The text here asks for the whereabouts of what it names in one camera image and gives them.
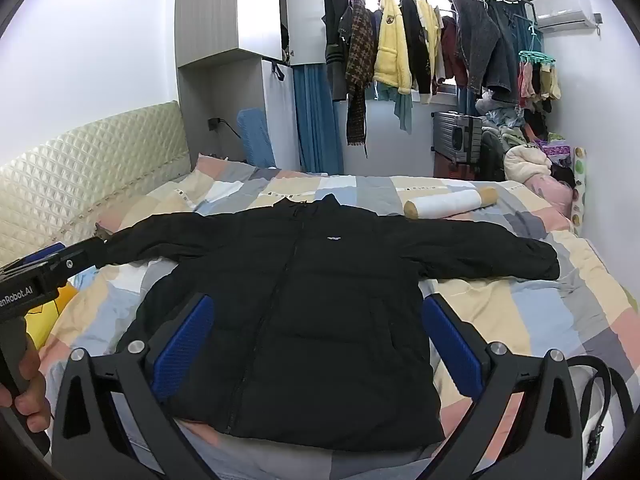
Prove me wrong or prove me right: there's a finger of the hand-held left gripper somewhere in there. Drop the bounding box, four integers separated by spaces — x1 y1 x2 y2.
52 236 110 277
15 242 67 266

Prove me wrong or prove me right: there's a green sock hanger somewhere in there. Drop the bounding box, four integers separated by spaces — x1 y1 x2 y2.
517 15 558 111

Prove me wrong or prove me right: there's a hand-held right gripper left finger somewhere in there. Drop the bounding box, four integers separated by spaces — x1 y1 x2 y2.
50 292 221 480

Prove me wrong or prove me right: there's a white air conditioner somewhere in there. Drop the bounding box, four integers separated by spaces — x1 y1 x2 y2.
535 0 601 33

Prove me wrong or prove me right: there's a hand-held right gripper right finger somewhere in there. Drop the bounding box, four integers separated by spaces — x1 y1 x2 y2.
421 292 586 480

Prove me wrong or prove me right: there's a blue folded board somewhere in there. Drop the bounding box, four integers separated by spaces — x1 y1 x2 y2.
237 108 277 168

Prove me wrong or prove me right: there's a person's left hand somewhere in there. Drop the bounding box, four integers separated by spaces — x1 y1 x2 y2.
0 340 53 433

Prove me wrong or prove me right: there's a teal hanging garment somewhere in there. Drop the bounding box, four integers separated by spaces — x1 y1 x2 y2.
375 82 413 136

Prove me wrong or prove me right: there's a black hanging sweater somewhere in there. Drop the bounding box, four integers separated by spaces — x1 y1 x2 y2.
400 0 433 106

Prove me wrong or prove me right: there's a blue curtain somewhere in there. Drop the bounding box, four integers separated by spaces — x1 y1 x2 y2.
291 62 346 176

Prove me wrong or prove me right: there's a silver suitcase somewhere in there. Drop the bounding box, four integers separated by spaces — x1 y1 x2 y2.
432 110 483 166

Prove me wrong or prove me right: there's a black puffer jacket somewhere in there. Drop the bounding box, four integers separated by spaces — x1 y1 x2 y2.
102 194 561 453

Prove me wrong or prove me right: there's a yellow fleece jacket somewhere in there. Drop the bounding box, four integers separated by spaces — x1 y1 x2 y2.
372 0 416 95

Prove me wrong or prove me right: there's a polka dot panel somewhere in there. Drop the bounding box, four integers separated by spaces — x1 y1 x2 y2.
572 146 588 236

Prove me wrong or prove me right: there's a patchwork bed cover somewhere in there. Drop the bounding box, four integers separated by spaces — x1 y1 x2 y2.
37 155 640 480

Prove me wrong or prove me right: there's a black belt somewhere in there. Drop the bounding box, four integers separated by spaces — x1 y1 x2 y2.
567 355 633 480

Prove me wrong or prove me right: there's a grey hanging jacket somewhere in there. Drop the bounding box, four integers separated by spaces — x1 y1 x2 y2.
440 0 521 106

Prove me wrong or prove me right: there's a grey white wardrobe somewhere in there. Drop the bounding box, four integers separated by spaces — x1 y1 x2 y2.
175 0 293 171

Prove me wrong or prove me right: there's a dark hanging jacket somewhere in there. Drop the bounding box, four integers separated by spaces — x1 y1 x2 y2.
322 0 353 101

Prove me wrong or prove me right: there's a cream hanging garment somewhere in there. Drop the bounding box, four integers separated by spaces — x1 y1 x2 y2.
417 0 446 86

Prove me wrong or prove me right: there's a pile of clothes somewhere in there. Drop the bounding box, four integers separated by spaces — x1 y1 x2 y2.
475 95 576 211

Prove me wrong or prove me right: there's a cream quilted headboard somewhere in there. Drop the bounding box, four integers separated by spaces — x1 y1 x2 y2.
0 100 193 266

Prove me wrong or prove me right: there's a maroon hanging garment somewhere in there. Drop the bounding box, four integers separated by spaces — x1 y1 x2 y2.
440 15 468 88

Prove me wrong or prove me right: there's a houndstooth hanging coat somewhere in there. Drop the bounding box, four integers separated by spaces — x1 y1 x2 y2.
345 0 376 146

